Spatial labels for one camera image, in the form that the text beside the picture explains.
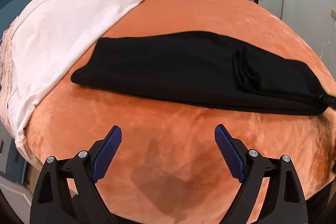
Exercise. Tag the pink white bed sheet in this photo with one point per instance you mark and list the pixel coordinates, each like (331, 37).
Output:
(38, 49)

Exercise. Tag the black pants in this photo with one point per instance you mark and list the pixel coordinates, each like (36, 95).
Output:
(203, 69)

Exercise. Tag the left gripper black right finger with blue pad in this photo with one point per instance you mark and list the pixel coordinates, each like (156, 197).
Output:
(284, 200)

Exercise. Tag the wall power socket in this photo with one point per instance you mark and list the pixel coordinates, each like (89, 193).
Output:
(333, 13)

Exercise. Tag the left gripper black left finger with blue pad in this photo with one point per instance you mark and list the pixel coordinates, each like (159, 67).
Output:
(52, 202)

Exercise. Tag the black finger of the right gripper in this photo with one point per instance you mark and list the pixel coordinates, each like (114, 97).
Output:
(330, 101)

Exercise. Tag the orange velvet bed blanket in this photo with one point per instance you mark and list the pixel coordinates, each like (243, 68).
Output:
(168, 168)

